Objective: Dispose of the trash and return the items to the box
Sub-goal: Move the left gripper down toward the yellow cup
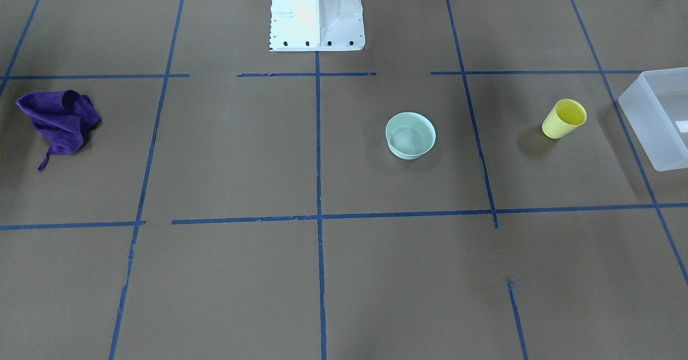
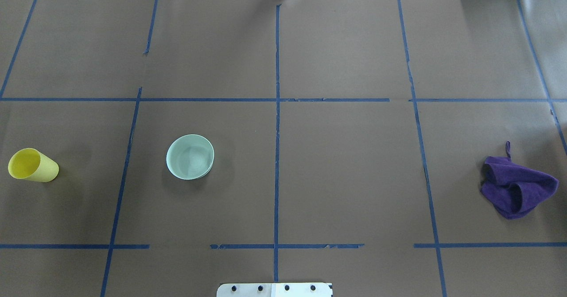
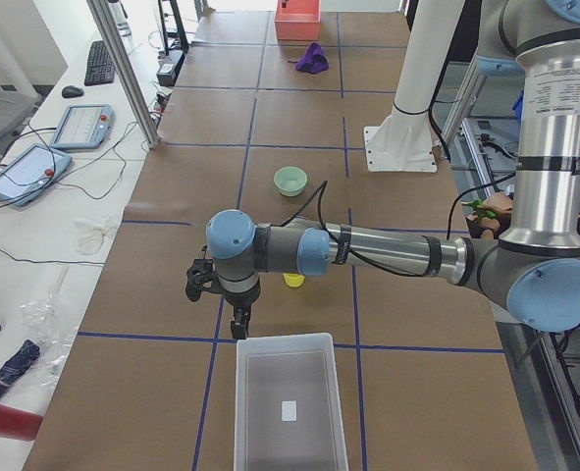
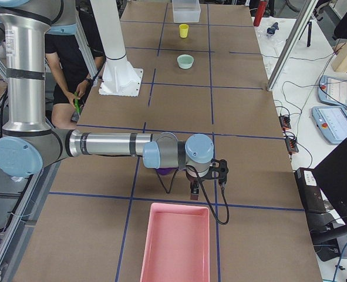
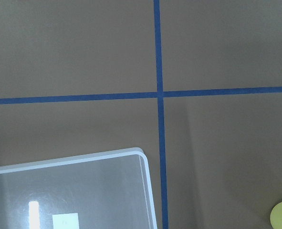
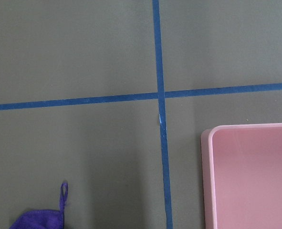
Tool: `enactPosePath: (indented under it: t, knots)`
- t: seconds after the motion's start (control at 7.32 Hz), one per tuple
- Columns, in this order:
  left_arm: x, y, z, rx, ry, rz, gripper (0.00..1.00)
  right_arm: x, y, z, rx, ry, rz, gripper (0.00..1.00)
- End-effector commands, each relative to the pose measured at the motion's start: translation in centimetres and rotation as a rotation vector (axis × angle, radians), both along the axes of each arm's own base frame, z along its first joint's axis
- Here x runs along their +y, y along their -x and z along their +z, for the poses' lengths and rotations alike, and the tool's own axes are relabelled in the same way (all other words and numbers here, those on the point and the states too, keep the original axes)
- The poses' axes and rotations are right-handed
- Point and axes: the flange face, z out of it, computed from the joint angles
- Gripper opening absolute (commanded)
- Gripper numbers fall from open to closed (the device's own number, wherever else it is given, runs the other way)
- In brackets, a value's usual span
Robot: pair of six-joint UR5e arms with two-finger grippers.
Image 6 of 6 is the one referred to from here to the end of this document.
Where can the purple cloth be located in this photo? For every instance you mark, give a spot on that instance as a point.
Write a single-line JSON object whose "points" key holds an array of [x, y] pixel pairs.
{"points": [[44, 218]]}

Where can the pink plastic tray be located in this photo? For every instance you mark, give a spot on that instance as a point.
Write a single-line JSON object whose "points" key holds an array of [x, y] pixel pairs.
{"points": [[242, 176]]}

